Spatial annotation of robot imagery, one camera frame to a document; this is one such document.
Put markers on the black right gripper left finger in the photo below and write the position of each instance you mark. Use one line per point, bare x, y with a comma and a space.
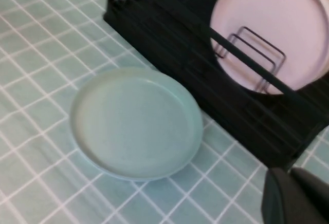
280, 203

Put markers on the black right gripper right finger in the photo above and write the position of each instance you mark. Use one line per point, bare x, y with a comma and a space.
316, 195

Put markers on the mint green plate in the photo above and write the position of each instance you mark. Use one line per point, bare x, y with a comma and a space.
133, 121

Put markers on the light blue plate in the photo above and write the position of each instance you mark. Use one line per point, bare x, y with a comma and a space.
138, 178

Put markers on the pink plate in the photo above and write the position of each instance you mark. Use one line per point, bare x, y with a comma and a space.
270, 16

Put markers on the green checked tablecloth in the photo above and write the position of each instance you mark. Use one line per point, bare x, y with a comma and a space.
38, 80

